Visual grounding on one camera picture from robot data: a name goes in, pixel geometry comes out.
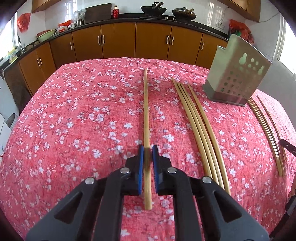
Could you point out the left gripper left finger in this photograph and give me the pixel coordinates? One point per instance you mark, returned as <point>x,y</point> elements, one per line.
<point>93,209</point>

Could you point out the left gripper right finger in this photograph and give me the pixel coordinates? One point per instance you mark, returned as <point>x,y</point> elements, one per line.
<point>202,209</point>

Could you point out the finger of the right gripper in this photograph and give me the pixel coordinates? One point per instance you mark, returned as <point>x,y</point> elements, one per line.
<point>291,148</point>

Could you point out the bamboo chopstick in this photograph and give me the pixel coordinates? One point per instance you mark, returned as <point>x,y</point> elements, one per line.
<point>283,154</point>
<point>211,156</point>
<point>269,129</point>
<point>199,142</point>
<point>266,132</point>
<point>215,145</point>
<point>147,152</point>

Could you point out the perforated steel chopstick holder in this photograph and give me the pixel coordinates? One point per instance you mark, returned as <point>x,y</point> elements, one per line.
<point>236,72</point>

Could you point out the brown lower kitchen cabinets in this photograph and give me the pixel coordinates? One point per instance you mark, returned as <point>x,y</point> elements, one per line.
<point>23,78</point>

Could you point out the person's right hand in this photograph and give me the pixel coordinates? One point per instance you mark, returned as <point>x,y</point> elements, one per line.
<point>292,190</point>

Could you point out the red floral tablecloth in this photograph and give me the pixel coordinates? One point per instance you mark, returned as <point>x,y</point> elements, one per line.
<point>86,120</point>

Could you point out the red bags on counter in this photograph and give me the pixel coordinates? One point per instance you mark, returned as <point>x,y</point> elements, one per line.
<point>241,30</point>

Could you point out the black wok right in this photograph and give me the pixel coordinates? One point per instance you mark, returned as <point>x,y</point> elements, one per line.
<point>184,13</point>

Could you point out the black wok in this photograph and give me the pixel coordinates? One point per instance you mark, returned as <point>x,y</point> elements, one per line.
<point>184,13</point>
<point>156,9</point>

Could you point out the yellow detergent bottle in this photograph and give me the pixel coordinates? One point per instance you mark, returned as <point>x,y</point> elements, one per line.
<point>12,55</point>

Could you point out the sink faucet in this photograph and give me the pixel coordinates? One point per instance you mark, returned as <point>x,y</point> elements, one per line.
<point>22,49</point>

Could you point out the green basin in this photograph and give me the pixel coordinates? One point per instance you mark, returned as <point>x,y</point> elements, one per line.
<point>45,35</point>

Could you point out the red white bag on counter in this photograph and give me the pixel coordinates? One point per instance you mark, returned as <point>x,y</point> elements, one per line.
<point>65,26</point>

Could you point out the black countertop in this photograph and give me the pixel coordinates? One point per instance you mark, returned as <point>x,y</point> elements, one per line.
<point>115,20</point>

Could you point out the black wok left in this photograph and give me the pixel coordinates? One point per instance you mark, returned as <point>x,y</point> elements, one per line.
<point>156,9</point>

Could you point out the dark cutting board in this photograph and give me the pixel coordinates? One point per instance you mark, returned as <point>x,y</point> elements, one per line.
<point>98,13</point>

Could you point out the red bottle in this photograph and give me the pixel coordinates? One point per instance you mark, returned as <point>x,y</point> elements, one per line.
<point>115,12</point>

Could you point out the red plastic bag on wall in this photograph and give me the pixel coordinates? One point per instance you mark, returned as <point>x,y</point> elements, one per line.
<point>23,22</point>

